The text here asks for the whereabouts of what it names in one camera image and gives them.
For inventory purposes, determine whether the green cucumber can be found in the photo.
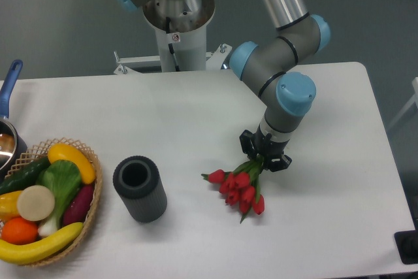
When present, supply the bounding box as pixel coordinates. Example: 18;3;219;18
1;156;50;195

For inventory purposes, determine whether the dark grey ribbed vase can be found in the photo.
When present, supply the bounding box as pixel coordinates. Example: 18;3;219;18
113;156;167;223

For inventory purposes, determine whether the green bok choy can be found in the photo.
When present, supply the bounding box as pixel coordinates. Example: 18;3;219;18
37;160;82;238

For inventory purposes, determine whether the woven wicker basket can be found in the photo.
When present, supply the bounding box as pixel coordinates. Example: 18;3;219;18
1;138;103;267

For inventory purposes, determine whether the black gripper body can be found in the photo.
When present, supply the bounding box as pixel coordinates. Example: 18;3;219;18
252;125;289;163

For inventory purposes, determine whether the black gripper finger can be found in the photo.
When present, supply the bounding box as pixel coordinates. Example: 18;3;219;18
263;154;292;172
239;130;258;159

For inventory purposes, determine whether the purple sweet potato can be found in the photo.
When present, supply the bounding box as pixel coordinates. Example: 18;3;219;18
62;185;94;226

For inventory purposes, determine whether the yellow bell pepper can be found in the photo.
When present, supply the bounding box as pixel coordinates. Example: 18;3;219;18
0;190;22;222

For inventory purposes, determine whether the beige round disc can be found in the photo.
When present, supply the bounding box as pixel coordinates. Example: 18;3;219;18
16;185;55;222

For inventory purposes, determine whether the orange fruit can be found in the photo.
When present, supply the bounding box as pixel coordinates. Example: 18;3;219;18
1;217;38;245

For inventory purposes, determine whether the blue handled saucepan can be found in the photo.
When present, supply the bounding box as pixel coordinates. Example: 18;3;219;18
1;59;27;182

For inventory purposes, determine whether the black device table corner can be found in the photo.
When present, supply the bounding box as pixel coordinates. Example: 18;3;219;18
394;230;417;265

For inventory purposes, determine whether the long yellow banana squash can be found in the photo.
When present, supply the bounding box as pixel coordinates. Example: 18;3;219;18
1;222;84;265

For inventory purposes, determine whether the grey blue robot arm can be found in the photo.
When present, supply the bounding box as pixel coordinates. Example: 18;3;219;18
117;0;330;172

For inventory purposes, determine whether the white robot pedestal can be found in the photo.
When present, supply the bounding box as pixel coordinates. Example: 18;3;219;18
114;0;233;74

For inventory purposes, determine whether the white frame right edge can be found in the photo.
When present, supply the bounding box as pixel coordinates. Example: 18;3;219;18
387;77;417;131

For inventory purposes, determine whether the red tulip bouquet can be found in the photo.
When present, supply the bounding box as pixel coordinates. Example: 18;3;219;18
201;156;265;223

